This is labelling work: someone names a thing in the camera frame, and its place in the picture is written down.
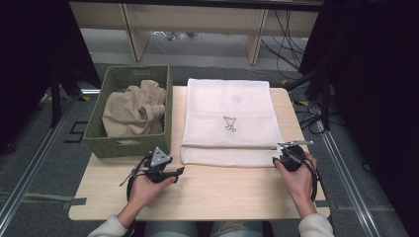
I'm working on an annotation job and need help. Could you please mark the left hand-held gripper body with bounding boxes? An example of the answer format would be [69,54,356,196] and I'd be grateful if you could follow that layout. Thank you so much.
[144,146,176,184]

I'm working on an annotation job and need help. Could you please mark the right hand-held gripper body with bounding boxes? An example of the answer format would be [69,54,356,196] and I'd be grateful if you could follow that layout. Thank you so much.
[278,139,315,173]

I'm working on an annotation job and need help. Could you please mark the green woven basket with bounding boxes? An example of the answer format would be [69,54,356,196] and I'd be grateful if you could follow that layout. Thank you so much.
[82,64,174,159]

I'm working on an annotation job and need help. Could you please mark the beige pants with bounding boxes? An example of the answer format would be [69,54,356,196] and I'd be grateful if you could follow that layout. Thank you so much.
[102,79,167,138]

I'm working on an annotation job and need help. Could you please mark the white mesh laundry bag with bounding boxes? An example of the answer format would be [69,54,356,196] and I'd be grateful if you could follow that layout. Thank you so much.
[180,78,286,168]

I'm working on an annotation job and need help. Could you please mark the person's right hand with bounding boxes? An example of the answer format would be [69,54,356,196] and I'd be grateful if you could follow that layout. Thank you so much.
[274,153,319,207]

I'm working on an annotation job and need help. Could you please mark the person's left hand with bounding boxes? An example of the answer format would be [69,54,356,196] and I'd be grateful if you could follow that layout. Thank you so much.
[126,172,178,215]

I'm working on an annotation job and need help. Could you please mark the person's left leg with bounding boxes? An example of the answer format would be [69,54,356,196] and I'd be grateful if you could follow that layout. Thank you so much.
[143,220,199,237]

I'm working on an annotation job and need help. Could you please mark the person's leg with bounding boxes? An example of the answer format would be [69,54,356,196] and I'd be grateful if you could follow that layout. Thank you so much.
[209,220,265,237]
[143,220,199,237]

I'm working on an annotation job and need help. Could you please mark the black metal stand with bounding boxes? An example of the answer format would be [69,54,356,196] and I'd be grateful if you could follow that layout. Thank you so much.
[48,63,87,128]
[285,65,332,132]

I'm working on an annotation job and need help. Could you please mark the person's right leg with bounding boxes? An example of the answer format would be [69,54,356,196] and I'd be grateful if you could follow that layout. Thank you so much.
[209,220,265,237]

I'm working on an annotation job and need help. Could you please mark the black curtain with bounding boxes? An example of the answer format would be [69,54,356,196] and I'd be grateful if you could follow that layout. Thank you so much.
[297,0,419,237]
[0,0,102,156]

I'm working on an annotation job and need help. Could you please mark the grey tape strip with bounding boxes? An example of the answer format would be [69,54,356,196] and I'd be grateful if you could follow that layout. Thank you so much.
[22,193,88,207]

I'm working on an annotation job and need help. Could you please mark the clear plastic bag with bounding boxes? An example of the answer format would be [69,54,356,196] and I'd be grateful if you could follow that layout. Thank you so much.
[152,31,200,41]

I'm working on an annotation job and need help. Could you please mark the light wooden shelf unit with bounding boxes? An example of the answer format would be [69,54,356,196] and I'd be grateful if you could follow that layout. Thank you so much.
[68,0,321,66]

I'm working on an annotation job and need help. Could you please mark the right hand-held gripper cable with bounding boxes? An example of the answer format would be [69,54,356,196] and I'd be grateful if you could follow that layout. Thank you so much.
[290,149,320,202]

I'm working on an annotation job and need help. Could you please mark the black floor cables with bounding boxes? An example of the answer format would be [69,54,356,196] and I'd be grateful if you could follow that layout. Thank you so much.
[293,100,345,135]

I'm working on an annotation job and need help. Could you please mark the aluminium floor rail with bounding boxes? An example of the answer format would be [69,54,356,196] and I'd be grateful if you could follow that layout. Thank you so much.
[0,96,81,229]
[315,120,383,237]

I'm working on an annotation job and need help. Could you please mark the hanging black cables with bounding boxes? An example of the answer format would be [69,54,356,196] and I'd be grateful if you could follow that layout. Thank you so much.
[260,9,308,72]

